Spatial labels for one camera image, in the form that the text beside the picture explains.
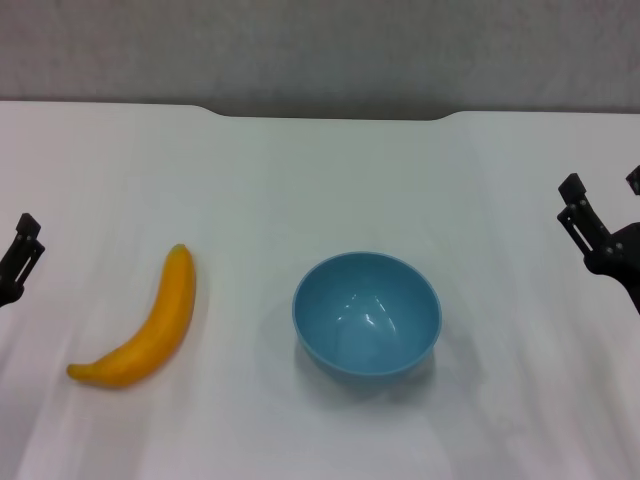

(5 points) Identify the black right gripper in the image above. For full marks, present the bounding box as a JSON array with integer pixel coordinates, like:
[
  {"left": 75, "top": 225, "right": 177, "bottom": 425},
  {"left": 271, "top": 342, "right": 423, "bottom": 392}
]
[{"left": 556, "top": 166, "right": 640, "bottom": 317}]

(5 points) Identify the yellow banana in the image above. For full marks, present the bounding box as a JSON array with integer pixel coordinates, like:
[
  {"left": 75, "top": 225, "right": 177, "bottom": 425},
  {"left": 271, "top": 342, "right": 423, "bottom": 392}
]
[{"left": 66, "top": 243, "right": 197, "bottom": 389}]

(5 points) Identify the blue plastic bowl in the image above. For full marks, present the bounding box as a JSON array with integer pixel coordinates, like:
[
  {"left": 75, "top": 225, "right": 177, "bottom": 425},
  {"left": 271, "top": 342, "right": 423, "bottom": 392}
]
[{"left": 291, "top": 250, "right": 443, "bottom": 387}]

